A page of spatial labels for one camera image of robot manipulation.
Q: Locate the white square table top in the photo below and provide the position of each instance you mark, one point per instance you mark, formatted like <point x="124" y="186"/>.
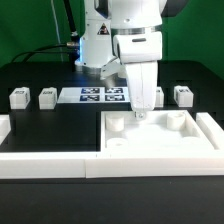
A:
<point x="165" y="132"/>

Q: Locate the white marker sheet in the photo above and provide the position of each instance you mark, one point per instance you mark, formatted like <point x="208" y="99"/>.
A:
<point x="74" y="95"/>

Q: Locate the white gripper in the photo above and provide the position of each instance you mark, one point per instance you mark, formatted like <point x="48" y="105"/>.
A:
<point x="139" y="55"/>

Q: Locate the white U-shaped obstacle fence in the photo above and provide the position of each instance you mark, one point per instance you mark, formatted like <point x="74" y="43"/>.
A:
<point x="99" y="164"/>

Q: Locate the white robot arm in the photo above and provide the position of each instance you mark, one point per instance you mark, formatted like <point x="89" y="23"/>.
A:
<point x="106" y="18"/>

